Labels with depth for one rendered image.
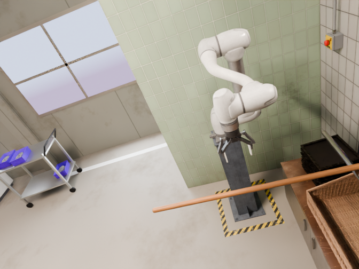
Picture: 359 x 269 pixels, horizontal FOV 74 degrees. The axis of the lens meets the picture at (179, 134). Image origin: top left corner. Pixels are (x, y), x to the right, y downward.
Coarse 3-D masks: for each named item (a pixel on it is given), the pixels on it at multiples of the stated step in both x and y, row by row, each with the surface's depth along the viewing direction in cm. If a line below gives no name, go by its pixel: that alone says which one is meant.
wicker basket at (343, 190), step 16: (352, 176) 160; (320, 192) 168; (336, 192) 168; (352, 192) 168; (320, 208) 169; (336, 208) 165; (352, 208) 161; (320, 224) 157; (336, 224) 157; (352, 224) 154; (336, 240) 137; (352, 240) 147; (336, 256) 143; (352, 256) 140
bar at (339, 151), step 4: (324, 132) 144; (324, 136) 143; (328, 136) 141; (328, 140) 139; (332, 140) 137; (332, 144) 135; (336, 144) 134; (336, 148) 132; (340, 148) 131; (340, 152) 129; (344, 152) 129; (340, 156) 128; (344, 156) 126; (344, 160) 125; (348, 160) 123; (348, 164) 122; (356, 172) 117; (356, 176) 116
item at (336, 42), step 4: (332, 32) 170; (336, 32) 168; (328, 36) 169; (332, 36) 165; (336, 36) 164; (340, 36) 164; (332, 40) 166; (336, 40) 166; (340, 40) 165; (332, 44) 167; (336, 44) 167; (340, 44) 167; (332, 48) 169; (336, 48) 169
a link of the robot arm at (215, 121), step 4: (212, 108) 191; (212, 112) 189; (212, 116) 189; (212, 120) 191; (216, 120) 188; (212, 124) 195; (216, 124) 190; (220, 124) 189; (216, 128) 193; (220, 128) 191; (216, 132) 197; (220, 132) 194
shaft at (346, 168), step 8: (336, 168) 119; (344, 168) 117; (352, 168) 116; (304, 176) 121; (312, 176) 120; (320, 176) 119; (264, 184) 126; (272, 184) 124; (280, 184) 123; (288, 184) 123; (224, 192) 131; (232, 192) 129; (240, 192) 128; (248, 192) 127; (192, 200) 134; (200, 200) 132; (208, 200) 131; (160, 208) 137; (168, 208) 136
